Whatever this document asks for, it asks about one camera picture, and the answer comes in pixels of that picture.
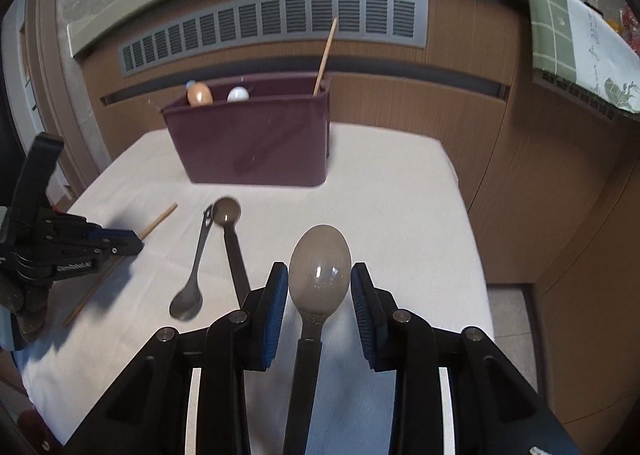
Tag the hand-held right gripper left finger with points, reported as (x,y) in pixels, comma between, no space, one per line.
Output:
(277,315)

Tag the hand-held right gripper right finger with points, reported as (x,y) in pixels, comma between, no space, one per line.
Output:
(362,315)

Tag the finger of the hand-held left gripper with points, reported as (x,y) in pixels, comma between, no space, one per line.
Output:
(122,242)

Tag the wooden chopstick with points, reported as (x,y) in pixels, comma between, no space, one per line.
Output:
(160,220)
(325,55)

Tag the large grey spoon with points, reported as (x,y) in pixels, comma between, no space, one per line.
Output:
(320,265)

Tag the maroon plastic utensil container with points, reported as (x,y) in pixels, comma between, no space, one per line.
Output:
(250,145)

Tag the orange spoon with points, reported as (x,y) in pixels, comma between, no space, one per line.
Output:
(200,95)

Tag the white spoon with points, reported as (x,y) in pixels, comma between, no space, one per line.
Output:
(237,94)

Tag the person's left hand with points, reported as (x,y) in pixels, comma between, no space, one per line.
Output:
(27,310)

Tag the white tablecloth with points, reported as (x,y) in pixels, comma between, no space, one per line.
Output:
(390,215)

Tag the dark red cloth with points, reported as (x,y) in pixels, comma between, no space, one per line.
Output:
(35,430)

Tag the green checked cloth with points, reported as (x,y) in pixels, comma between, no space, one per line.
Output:
(550,25)

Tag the red packet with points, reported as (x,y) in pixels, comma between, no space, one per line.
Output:
(631,30)

